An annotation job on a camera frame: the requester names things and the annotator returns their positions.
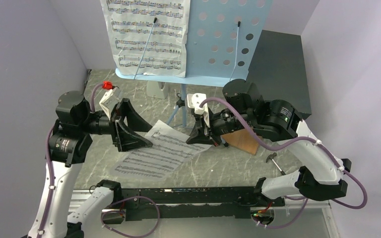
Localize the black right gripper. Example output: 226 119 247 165
186 107 254 146

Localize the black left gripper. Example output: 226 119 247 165
80 98 155 150

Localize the sheet music page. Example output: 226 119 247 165
110 120 210 180
100 0 191 78

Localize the white metronome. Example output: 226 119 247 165
146 81 169 99

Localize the light blue music stand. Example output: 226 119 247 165
115 0 274 128

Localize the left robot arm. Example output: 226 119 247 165
28 91 152 238

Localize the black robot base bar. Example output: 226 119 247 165
107 186 285 221

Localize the wooden board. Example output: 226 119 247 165
221 129 259 155

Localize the dark green metal rack unit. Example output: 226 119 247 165
247 30 312 119

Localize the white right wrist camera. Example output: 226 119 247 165
186 93 210 128

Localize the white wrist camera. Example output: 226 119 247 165
186 93 210 128
99 81 123 117

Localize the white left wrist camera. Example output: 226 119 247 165
99 81 123 117

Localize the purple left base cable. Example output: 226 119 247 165
100 196 161 238

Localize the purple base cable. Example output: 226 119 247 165
100 196 161 238
252 197 310 230

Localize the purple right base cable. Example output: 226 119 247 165
252 197 310 230

